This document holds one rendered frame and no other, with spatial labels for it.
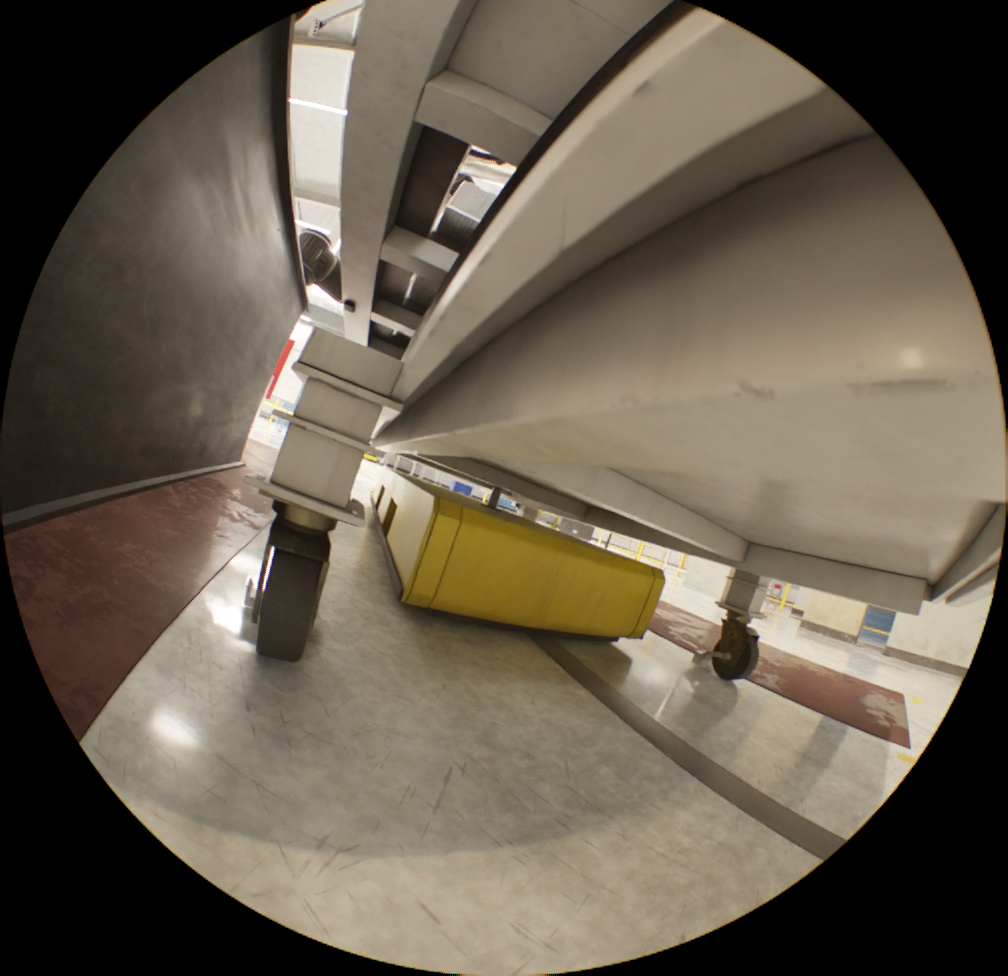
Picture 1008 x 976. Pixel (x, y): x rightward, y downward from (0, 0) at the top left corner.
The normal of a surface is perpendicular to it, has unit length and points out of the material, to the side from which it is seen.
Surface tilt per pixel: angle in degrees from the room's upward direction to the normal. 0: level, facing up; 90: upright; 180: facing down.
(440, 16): 180
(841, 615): 90
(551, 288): 180
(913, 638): 90
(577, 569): 90
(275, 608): 71
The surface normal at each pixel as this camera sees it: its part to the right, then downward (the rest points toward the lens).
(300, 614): 0.60, -0.20
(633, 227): -0.33, 0.94
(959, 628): -0.85, -0.34
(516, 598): 0.39, 0.06
